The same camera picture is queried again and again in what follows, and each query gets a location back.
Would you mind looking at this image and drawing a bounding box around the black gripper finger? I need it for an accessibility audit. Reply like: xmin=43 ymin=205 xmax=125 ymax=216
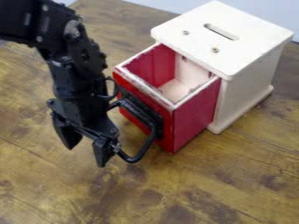
xmin=51 ymin=112 xmax=83 ymax=150
xmin=93 ymin=138 xmax=118 ymax=168

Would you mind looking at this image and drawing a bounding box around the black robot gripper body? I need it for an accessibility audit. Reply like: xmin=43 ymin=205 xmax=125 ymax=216
xmin=47 ymin=56 xmax=119 ymax=141

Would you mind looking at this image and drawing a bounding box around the black metal drawer handle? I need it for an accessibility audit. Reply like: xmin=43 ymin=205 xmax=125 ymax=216
xmin=107 ymin=87 xmax=165 ymax=165

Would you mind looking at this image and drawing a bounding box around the red wooden drawer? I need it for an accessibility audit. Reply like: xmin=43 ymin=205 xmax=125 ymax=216
xmin=113 ymin=44 xmax=221 ymax=154

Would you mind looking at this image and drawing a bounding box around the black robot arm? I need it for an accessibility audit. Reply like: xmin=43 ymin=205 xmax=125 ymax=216
xmin=0 ymin=0 xmax=118 ymax=167

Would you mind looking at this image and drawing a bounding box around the white wooden box cabinet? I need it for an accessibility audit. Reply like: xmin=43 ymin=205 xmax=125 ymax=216
xmin=151 ymin=1 xmax=294 ymax=134

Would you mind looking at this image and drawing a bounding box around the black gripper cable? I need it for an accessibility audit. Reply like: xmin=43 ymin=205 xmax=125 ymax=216
xmin=93 ymin=76 xmax=119 ymax=102

